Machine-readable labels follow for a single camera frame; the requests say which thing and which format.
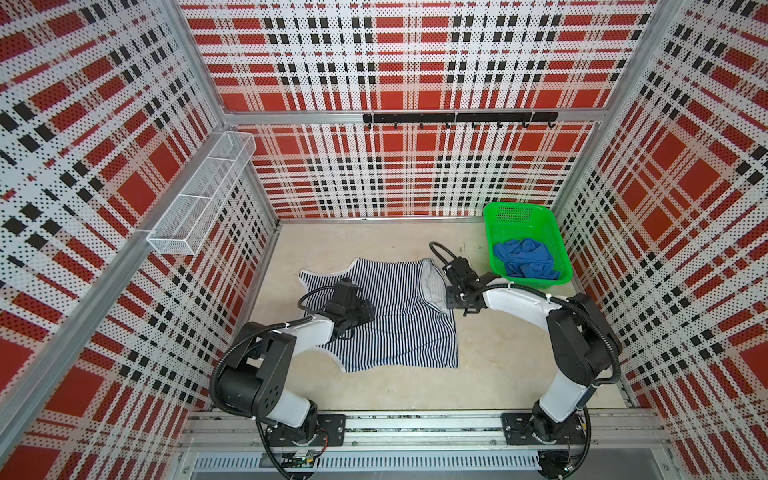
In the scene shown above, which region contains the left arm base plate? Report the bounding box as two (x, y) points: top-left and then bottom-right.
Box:
(265, 411), (347, 447)

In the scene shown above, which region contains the white wire mesh shelf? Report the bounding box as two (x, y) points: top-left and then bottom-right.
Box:
(148, 131), (255, 256)

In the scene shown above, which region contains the black hook rail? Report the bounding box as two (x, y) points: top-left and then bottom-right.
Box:
(362, 111), (559, 126)

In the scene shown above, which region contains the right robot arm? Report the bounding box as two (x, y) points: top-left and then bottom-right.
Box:
(443, 257), (622, 424)

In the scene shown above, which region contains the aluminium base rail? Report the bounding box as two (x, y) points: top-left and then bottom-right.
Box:
(176, 410), (673, 475)

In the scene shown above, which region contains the blue white striped tank top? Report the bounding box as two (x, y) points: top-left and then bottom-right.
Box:
(299, 258), (459, 373)

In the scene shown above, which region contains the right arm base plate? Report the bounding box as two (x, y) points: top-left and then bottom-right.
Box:
(501, 412), (587, 447)

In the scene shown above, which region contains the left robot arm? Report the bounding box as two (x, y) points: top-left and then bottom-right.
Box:
(209, 278), (374, 437)

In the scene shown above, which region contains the green plastic basket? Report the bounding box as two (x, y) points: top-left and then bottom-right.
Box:
(483, 202), (573, 289)

